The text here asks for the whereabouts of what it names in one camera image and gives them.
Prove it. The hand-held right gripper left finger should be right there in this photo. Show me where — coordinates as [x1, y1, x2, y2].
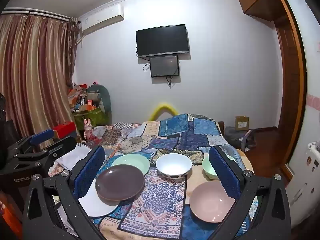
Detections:
[22, 145, 106, 240]

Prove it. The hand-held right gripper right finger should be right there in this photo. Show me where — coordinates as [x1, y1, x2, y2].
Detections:
[207, 146, 292, 240]

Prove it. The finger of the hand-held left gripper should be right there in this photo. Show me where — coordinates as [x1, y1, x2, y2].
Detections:
[7, 128, 54, 156]
[14, 136, 77, 167]

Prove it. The green bowl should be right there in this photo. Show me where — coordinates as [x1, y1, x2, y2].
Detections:
[202, 152, 237, 181]

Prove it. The pink bowl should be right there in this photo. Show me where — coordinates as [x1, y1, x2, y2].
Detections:
[189, 181, 237, 223]

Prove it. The brown plate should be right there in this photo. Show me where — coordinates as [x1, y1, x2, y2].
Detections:
[95, 164, 145, 201]

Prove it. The white plate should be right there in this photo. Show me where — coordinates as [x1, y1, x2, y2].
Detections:
[79, 180, 119, 217]

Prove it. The green plate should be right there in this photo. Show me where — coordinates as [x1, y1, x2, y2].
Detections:
[111, 154, 150, 176]

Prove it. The white bowl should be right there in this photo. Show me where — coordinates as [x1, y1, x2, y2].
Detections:
[155, 153, 192, 180]

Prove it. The white folded cloth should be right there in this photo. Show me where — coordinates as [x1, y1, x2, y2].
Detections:
[55, 145, 92, 172]

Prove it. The red box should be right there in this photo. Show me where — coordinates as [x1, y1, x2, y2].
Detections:
[52, 121, 77, 139]

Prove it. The pink bunny toy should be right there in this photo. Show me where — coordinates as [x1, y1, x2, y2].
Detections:
[83, 118, 94, 140]

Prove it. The black bag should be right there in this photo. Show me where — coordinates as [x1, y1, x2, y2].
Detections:
[0, 91, 17, 153]

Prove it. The green shopping bag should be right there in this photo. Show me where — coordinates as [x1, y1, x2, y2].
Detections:
[73, 106, 106, 131]

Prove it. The grey bag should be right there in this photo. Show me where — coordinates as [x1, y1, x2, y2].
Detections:
[224, 126, 257, 152]

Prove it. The pile of assorted boxes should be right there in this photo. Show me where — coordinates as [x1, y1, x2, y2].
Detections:
[67, 81, 100, 113]

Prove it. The cardboard box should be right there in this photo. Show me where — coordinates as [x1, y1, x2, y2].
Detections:
[235, 116, 250, 131]

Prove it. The striped brown curtain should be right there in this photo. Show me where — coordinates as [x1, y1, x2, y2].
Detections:
[0, 14, 81, 140]

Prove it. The patchwork blanket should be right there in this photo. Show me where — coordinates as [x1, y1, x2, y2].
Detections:
[47, 113, 253, 240]

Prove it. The white stickered appliance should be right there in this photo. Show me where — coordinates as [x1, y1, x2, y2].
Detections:
[287, 141, 320, 228]

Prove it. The small black monitor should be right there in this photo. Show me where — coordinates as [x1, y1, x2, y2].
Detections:
[149, 54, 180, 78]

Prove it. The white air conditioner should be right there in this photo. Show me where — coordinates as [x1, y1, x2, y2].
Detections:
[79, 4, 125, 36]

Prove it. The yellow foam ring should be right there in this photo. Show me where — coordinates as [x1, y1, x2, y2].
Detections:
[149, 102, 179, 122]

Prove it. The white curtain rail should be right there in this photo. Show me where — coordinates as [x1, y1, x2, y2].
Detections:
[1, 8, 71, 21]

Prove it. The black wall television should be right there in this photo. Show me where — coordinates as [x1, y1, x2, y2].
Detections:
[136, 24, 189, 58]

